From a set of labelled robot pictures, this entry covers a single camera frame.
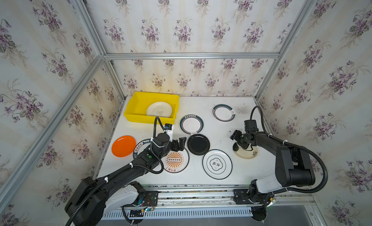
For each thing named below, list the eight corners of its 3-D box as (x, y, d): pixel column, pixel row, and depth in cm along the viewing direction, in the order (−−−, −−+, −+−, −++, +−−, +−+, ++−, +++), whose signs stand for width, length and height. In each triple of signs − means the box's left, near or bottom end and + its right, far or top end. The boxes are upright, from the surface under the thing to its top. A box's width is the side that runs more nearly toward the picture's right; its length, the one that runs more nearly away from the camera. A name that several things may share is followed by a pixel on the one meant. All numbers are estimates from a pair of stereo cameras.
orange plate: (110, 157, 90) (107, 155, 87) (117, 138, 99) (115, 135, 96) (133, 157, 90) (131, 155, 87) (137, 138, 99) (136, 135, 96)
